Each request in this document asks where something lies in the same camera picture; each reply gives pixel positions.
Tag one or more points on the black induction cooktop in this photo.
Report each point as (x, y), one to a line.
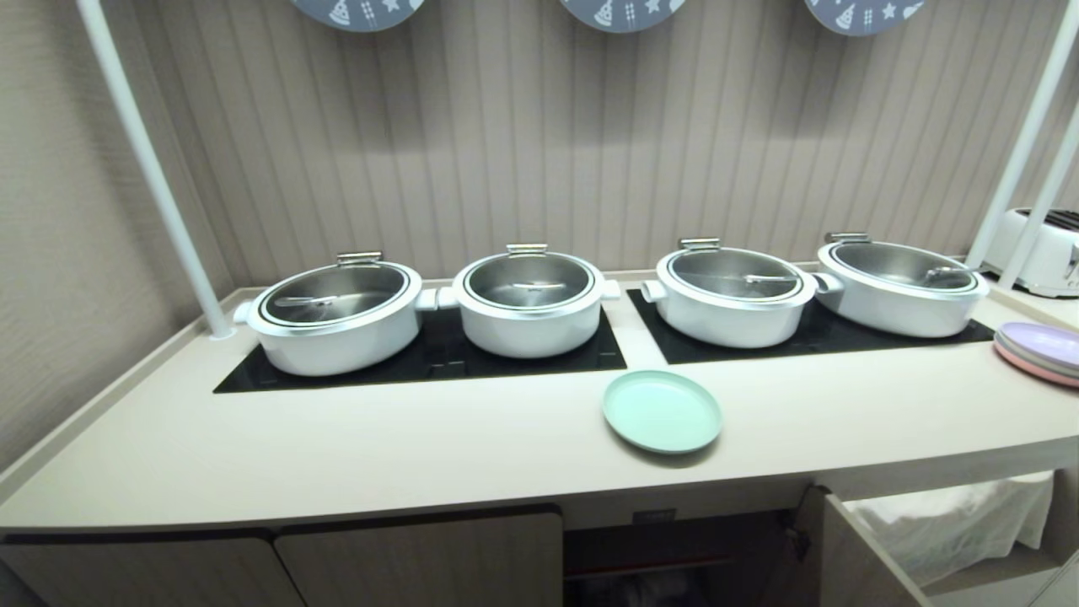
(822, 337)
(438, 358)

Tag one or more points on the mint green plate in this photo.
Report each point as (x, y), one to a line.
(662, 410)

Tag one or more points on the white support pole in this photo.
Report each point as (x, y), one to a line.
(152, 169)
(1024, 135)
(1045, 198)

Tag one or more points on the grey round wall decoration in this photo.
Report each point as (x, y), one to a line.
(358, 12)
(622, 12)
(864, 13)

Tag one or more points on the white pot with glass lid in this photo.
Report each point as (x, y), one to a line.
(729, 295)
(337, 316)
(900, 287)
(528, 302)

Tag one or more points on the white toaster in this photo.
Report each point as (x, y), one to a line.
(1037, 253)

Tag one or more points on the white plastic bag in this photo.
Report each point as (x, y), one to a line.
(952, 523)

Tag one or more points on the stack of pastel plates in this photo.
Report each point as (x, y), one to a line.
(1030, 365)

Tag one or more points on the open beige cabinet door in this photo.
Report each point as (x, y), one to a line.
(851, 556)

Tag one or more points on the lilac plate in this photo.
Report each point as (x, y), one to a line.
(1044, 341)

